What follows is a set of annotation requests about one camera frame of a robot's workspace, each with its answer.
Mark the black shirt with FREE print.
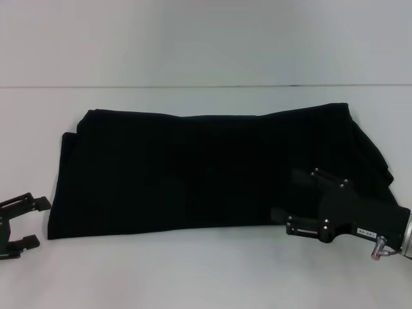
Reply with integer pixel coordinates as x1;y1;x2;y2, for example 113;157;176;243
47;102;396;241

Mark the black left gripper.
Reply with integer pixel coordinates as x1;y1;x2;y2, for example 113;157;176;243
0;192;52;260

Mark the silver plug on right gripper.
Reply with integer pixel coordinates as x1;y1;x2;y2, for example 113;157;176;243
369;235;391;261

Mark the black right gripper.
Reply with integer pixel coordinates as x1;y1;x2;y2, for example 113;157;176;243
270;167;411;248

